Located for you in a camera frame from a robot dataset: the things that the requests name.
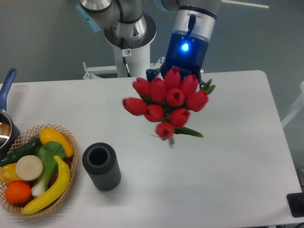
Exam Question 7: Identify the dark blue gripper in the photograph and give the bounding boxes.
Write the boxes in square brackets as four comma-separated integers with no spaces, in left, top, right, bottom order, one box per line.
[146,5,217,90]

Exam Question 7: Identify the red tulip bouquet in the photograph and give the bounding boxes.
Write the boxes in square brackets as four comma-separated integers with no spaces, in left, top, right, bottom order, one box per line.
[122,66,215,146]

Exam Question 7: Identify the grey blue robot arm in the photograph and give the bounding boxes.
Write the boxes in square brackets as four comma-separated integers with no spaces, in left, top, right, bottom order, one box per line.
[76,0,221,85]

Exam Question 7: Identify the dark grey ribbed vase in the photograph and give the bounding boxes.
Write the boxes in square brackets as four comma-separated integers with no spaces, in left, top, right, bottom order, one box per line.
[82,142,121,191]

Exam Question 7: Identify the red fruit in basket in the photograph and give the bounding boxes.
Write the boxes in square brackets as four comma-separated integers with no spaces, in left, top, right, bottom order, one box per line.
[49,158,72,187]

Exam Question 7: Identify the yellow squash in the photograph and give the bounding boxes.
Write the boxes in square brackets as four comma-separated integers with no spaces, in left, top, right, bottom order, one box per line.
[39,128,74,158]

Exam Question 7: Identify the yellow banana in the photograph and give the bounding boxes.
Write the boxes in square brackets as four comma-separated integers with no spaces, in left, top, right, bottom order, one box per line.
[21,155,71,216]

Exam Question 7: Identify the green bok choy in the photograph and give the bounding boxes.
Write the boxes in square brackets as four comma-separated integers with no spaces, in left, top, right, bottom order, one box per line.
[32,141,66,198]

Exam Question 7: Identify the dark green cucumber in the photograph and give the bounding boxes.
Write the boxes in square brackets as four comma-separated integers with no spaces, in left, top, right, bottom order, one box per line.
[0,137,42,167]

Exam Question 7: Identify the black device at table edge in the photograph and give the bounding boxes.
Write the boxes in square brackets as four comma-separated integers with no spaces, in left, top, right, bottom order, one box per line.
[286,192,304,218]

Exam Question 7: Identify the woven wicker basket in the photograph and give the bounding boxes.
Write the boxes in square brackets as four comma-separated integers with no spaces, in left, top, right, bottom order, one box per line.
[0,124,78,218]

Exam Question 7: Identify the beige round disc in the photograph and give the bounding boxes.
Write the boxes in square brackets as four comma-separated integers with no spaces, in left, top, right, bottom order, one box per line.
[15,155,43,181]

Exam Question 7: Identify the yellow bell pepper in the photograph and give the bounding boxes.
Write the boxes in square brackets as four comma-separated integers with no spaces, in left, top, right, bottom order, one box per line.
[0,163,22,184]

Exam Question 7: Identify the orange fruit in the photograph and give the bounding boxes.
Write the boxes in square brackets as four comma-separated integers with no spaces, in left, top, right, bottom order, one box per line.
[5,181,32,204]

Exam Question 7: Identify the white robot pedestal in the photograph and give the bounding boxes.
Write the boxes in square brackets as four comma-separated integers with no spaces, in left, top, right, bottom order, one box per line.
[112,44,150,78]

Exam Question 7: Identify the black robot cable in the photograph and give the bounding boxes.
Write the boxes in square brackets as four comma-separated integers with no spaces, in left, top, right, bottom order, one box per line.
[120,37,132,78]

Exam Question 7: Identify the white table clamp bracket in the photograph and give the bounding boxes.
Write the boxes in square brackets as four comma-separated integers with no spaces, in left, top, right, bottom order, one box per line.
[82,62,117,80]

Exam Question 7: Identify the white frame at right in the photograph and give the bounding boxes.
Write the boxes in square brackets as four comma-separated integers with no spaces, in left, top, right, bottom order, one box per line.
[281,81,304,128]

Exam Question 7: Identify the blue handled saucepan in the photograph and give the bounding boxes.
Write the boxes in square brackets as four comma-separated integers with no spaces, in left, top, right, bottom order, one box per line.
[0,68,20,160]

